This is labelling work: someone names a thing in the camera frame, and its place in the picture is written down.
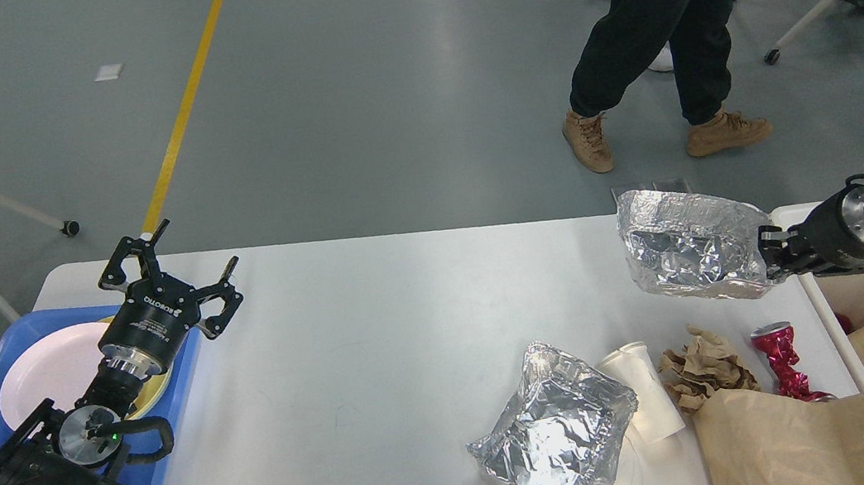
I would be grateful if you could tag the white paper cup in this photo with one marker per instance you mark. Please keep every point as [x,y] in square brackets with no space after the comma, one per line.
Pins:
[655,417]

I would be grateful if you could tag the person in black trousers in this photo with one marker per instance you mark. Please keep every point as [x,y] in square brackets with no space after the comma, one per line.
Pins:
[630,37]

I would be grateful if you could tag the yellow plate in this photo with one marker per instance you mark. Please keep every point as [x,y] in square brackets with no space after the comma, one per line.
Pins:
[151,393]

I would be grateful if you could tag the pink plate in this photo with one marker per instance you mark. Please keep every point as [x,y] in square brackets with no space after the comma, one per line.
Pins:
[59,367]

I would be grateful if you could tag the small foil ball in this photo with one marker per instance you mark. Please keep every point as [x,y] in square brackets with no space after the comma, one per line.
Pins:
[693,245]

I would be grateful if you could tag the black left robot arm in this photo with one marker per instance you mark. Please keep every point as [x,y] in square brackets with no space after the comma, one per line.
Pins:
[92,442]

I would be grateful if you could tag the brown paper bag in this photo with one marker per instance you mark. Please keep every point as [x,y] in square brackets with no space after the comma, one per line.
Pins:
[757,438]

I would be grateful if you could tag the large crumpled foil sheet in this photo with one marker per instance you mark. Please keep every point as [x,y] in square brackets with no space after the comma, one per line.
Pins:
[564,424]

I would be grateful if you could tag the crushed red can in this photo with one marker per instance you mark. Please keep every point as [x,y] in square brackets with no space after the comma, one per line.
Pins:
[776,342]

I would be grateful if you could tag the crumpled brown paper ball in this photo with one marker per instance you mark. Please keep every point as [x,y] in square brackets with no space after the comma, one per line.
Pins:
[708,363]

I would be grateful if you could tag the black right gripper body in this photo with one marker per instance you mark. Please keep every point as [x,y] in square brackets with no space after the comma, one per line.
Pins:
[834,233]

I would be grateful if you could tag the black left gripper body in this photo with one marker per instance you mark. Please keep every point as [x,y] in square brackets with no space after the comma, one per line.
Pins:
[147,332]

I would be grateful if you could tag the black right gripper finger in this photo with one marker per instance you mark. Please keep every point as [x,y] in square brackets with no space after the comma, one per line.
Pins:
[786,252]

